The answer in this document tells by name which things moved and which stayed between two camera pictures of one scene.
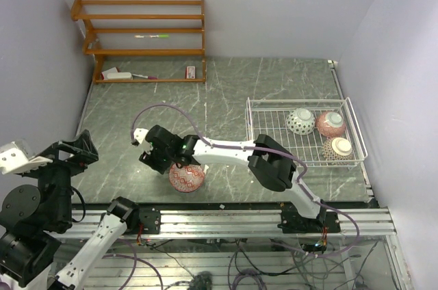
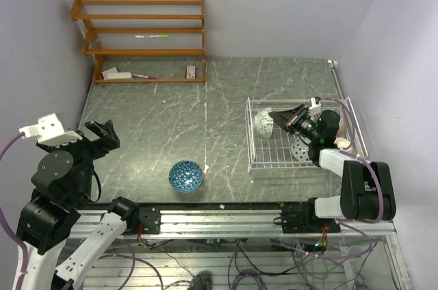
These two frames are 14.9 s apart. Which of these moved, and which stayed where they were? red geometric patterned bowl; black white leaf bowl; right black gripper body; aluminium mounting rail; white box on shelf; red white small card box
Moved: right black gripper body; black white leaf bowl
Stayed: aluminium mounting rail; red white small card box; white box on shelf; red geometric patterned bowl
